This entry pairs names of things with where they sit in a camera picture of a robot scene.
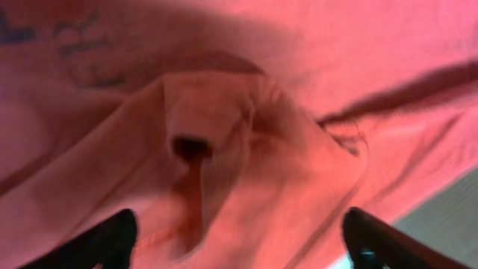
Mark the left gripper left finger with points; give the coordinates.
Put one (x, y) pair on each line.
(108, 245)

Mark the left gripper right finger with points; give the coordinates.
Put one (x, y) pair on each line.
(372, 243)

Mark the red t-shirt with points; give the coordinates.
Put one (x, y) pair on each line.
(238, 132)

